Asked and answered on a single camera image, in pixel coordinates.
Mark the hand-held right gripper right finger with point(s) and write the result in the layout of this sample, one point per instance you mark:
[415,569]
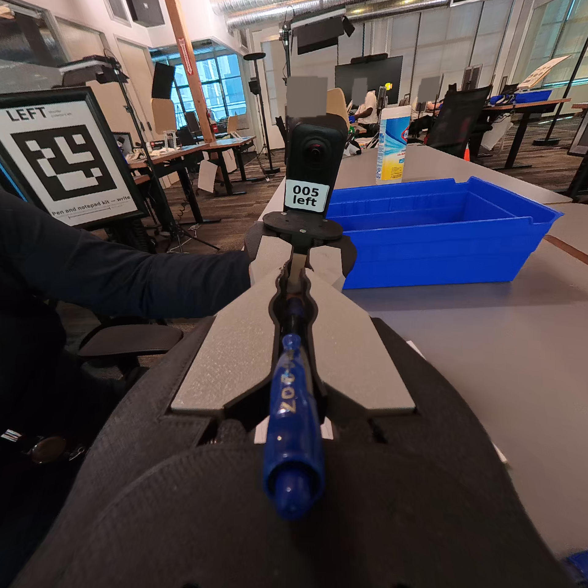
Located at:
[363,363]

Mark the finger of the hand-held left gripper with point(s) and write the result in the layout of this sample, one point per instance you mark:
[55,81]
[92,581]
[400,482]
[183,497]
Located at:
[271,259]
[328,264]

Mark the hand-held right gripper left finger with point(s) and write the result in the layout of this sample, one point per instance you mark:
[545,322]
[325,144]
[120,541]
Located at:
[220,363]

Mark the white lined legal pad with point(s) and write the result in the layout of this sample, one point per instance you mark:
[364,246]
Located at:
[261,432]

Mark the blue retractable pen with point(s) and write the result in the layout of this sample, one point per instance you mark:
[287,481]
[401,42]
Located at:
[294,422]

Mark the large blue plastic bin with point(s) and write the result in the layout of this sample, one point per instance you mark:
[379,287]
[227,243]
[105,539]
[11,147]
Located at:
[436,248]

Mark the narrow blue plastic bin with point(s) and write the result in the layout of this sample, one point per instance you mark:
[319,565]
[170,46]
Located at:
[578,572]

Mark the grey desk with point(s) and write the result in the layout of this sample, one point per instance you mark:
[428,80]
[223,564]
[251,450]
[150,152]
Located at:
[482,344]

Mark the wooden office desk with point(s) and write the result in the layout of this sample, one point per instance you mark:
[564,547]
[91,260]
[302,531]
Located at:
[523,103]
[193,149]

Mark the black tripod stand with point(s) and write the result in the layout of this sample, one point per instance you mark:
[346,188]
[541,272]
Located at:
[262,115]

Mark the disinfecting wipes canister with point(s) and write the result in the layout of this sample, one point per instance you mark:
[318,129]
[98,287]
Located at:
[393,147]

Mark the grey chair armrest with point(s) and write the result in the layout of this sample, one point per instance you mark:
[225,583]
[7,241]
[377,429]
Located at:
[133,340]

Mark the white hanging paper sheet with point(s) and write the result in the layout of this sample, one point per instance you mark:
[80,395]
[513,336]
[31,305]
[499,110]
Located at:
[207,177]

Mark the black studio light panel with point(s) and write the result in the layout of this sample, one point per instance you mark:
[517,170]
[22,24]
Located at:
[321,34]

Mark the black mesh office chair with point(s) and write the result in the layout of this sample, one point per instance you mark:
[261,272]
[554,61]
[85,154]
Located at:
[457,119]

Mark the orange traffic cone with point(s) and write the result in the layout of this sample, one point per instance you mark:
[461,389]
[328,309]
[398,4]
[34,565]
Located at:
[467,152]

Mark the black box speaker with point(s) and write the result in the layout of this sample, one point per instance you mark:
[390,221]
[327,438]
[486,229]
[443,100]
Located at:
[163,80]

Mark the person's dark clothing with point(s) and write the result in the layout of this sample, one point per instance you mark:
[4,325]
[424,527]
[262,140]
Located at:
[36,390]

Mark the round dark badge reel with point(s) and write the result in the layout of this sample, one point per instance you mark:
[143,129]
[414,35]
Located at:
[48,449]

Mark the black framed marker sign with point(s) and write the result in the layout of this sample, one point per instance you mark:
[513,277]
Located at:
[69,160]

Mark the black wall monitor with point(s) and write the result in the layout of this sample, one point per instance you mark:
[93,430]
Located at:
[367,78]

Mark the silver ceiling duct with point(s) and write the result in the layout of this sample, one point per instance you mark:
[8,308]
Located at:
[298,11]

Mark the wooden support post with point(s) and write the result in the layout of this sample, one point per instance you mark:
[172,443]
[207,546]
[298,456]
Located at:
[190,69]

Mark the black wall speaker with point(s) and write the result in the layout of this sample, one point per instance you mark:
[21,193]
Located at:
[144,11]

